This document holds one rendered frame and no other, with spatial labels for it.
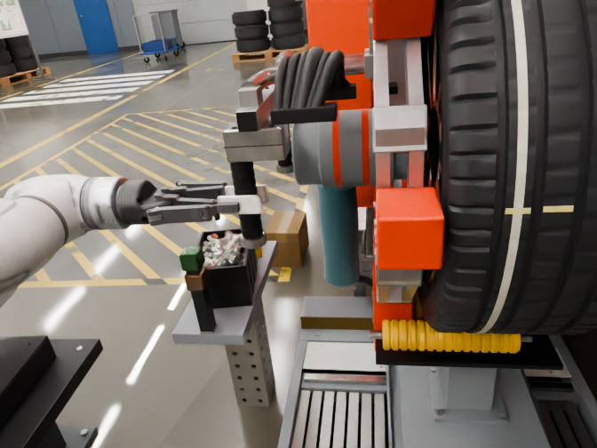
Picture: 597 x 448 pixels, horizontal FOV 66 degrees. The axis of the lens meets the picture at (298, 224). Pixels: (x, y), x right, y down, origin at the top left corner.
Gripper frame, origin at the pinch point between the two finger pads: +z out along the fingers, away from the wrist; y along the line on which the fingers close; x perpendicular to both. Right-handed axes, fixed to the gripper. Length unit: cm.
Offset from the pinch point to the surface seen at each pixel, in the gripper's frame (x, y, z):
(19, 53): -34, -842, -689
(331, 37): 18, -60, 11
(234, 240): -25.5, -32.1, -14.5
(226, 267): -26.3, -20.9, -13.6
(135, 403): -83, -29, -56
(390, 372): -68, -32, 24
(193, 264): -19.1, -10.7, -16.4
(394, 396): -68, -23, 25
